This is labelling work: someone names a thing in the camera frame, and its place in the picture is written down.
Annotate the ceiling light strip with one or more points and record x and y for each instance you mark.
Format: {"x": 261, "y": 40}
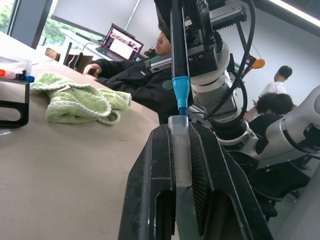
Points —
{"x": 297, "y": 11}

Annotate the black pen with blue tip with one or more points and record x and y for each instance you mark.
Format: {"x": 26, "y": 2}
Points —
{"x": 180, "y": 50}

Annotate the red capped marker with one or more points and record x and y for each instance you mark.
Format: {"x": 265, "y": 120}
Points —
{"x": 2, "y": 73}

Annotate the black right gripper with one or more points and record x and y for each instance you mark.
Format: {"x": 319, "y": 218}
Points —
{"x": 202, "y": 63}

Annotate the blue capped marker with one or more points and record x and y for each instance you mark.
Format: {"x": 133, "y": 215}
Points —
{"x": 29, "y": 79}

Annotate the open laptop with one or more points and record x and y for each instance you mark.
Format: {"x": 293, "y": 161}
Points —
{"x": 122, "y": 46}

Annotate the silver aluminium profile bar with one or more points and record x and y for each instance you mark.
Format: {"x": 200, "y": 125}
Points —
{"x": 157, "y": 63}

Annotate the translucent pen cap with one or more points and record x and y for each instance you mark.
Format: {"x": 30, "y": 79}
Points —
{"x": 182, "y": 155}

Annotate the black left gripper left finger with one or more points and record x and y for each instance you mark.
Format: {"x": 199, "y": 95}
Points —
{"x": 145, "y": 175}

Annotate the seated person with dark hair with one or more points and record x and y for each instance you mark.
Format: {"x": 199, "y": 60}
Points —
{"x": 272, "y": 107}

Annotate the clear plastic box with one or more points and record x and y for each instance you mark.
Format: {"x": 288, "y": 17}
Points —
{"x": 17, "y": 65}

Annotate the standing person in white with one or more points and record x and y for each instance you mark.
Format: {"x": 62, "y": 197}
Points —
{"x": 277, "y": 86}

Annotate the small brown cardboard box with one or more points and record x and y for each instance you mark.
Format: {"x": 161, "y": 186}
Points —
{"x": 52, "y": 53}

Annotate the orange round tool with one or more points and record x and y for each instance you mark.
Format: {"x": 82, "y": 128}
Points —
{"x": 258, "y": 63}

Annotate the green towel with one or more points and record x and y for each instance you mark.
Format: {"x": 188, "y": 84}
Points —
{"x": 77, "y": 100}

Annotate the black office chair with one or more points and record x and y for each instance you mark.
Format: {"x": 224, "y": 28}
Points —
{"x": 272, "y": 182}

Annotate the seated person in black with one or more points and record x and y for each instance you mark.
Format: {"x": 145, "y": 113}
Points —
{"x": 135, "y": 82}

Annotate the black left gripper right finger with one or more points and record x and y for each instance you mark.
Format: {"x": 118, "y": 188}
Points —
{"x": 220, "y": 175}

